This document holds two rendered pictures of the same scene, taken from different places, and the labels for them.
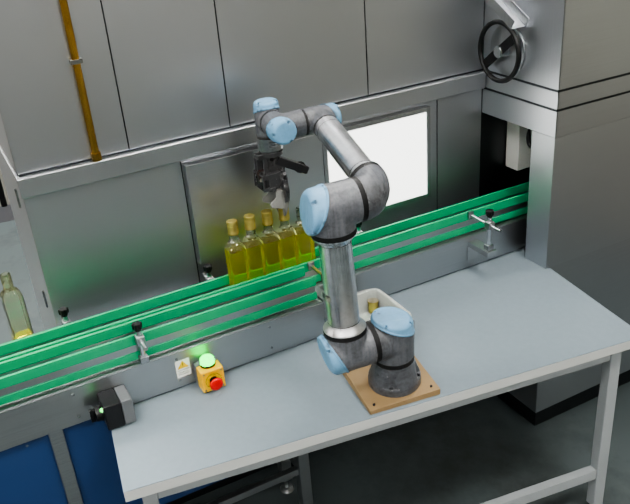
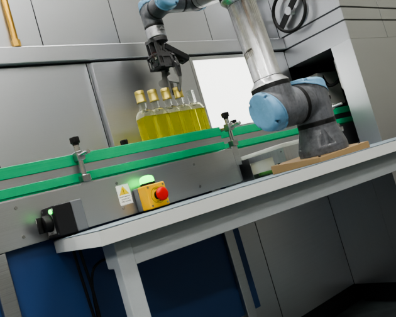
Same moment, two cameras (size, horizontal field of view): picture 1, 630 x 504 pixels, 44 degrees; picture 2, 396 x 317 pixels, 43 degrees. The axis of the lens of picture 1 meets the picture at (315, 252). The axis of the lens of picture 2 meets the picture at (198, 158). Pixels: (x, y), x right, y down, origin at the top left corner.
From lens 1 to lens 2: 1.53 m
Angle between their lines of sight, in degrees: 34
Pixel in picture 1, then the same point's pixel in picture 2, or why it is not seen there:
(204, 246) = (116, 134)
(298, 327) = (217, 170)
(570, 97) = (348, 12)
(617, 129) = (383, 43)
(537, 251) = (369, 132)
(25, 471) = not seen: outside the picture
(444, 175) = not seen: hidden behind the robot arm
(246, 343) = (177, 178)
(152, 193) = (66, 86)
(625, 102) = (380, 26)
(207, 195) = (112, 90)
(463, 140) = not seen: hidden behind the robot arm
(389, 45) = (217, 10)
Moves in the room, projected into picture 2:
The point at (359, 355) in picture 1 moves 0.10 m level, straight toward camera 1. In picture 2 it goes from (293, 99) to (307, 90)
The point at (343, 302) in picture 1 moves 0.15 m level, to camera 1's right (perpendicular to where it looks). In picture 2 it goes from (264, 48) to (311, 38)
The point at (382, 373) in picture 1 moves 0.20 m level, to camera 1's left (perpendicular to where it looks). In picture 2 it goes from (315, 132) to (253, 150)
